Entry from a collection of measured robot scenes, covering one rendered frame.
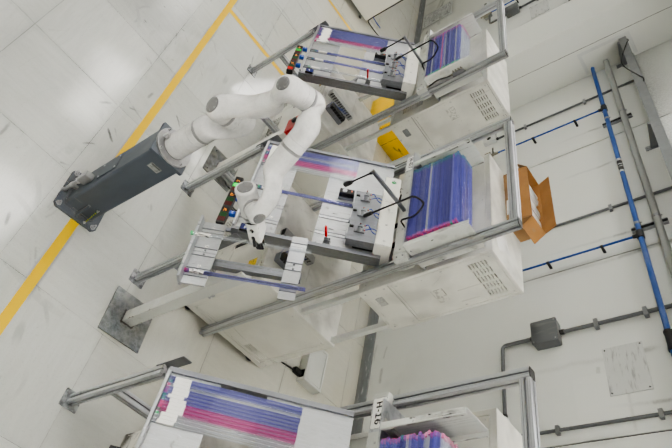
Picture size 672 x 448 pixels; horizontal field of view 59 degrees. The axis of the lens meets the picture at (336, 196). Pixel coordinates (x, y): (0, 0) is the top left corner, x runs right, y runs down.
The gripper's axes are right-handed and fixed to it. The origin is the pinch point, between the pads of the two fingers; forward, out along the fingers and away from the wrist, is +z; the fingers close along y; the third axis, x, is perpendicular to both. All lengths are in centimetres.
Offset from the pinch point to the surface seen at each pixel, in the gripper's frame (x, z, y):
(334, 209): -21, 30, 51
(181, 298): 44, 38, -3
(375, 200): -41, 28, 56
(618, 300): -181, 128, 80
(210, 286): 27.2, 27.1, -2.9
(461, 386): -81, 12, -50
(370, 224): -40, 27, 39
